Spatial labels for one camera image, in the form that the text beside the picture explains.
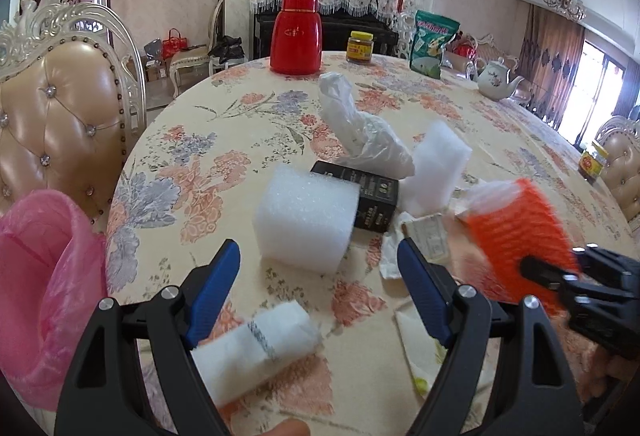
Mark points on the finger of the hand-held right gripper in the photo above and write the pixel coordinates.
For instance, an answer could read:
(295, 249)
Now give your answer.
(545, 271)

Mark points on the yellow cap dark bottle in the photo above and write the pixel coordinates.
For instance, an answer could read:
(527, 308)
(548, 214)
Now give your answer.
(594, 163)

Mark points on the black cardboard box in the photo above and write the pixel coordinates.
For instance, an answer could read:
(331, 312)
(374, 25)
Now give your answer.
(377, 201)

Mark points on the beige paper label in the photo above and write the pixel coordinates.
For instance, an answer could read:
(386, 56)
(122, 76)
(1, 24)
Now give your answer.
(427, 236)

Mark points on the pink plastic bag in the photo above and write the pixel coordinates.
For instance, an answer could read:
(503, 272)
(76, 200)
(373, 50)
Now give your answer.
(30, 291)

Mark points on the black piano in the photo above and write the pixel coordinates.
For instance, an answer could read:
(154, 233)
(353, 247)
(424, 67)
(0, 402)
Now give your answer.
(360, 23)

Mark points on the floral tablecloth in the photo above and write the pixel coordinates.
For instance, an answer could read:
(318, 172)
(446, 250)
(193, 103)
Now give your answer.
(225, 131)

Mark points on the white foam sheet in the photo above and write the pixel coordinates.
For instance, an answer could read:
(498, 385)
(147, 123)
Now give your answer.
(440, 156)

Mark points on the green snack bag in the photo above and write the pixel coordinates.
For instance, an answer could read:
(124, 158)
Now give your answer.
(432, 46)

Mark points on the cream paper wrapper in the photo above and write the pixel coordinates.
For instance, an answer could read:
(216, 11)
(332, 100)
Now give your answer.
(412, 341)

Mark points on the crumpled white paper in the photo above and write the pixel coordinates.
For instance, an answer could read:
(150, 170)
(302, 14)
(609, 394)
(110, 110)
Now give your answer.
(392, 256)

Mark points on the yellow lid glass jar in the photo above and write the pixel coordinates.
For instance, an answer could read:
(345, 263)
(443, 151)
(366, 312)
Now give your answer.
(360, 48)

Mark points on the crumpled white plastic bag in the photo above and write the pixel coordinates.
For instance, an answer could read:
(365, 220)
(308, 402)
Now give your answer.
(350, 116)

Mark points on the white porcelain teapot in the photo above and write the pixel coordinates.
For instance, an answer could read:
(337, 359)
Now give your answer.
(492, 78)

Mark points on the red thermos jug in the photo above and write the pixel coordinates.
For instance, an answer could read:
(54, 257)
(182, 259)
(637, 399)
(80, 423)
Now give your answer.
(296, 36)

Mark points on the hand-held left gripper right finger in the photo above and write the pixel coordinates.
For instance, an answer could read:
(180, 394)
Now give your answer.
(422, 296)

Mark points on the cream carved sofa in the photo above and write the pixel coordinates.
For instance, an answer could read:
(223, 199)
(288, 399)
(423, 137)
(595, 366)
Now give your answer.
(492, 51)

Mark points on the brown patterned curtain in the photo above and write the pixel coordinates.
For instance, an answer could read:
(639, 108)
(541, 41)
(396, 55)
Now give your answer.
(550, 61)

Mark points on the white foam piece grey stripe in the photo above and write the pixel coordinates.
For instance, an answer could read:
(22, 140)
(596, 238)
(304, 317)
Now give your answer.
(250, 356)

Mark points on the large white foam block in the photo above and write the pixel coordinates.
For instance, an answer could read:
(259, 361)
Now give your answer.
(300, 216)

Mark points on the cream tufted leather chair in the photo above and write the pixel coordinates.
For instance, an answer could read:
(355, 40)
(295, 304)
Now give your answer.
(60, 116)
(622, 161)

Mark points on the orange foam net sleeve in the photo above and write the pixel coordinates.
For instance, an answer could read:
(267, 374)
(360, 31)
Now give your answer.
(515, 231)

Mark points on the person's left hand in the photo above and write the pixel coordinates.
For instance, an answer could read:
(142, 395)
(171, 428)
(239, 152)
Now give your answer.
(292, 428)

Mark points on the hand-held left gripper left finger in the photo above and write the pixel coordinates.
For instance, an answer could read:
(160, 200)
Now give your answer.
(212, 296)

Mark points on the red gift bag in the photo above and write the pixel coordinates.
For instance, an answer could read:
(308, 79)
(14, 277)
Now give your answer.
(173, 45)

